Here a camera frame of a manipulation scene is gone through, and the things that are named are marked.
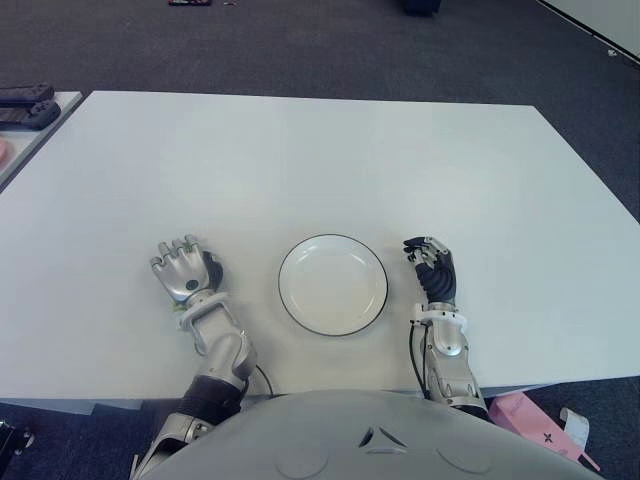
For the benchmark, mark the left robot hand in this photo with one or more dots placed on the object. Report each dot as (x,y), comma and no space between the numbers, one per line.
(180,267)

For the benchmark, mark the black device with screws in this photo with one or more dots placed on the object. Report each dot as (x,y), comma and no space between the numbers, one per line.
(12,437)

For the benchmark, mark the pink cardboard box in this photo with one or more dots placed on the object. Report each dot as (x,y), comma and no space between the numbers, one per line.
(525,415)

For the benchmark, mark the black game controller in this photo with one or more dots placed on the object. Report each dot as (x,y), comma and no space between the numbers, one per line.
(25,93)
(30,115)

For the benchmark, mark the grey robot torso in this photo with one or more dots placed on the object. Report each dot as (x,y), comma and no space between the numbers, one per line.
(350,440)

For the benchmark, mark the red black flat item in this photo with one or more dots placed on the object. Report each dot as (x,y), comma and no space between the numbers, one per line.
(190,2)

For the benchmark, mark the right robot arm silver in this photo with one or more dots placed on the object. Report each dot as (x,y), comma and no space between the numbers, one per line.
(450,365)

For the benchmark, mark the green white toothpaste tube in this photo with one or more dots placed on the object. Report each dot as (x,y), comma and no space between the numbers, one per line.
(176,307)

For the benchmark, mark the white side table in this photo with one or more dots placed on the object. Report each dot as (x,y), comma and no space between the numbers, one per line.
(35,140)

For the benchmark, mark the white paper strip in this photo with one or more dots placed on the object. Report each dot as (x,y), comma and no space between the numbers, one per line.
(575,425)

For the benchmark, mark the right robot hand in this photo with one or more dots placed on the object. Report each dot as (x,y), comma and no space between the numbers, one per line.
(440,277)

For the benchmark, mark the white plate black rim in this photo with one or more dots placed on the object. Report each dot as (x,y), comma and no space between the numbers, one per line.
(332,285)

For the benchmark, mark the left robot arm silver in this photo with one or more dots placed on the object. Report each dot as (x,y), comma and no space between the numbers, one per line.
(222,350)

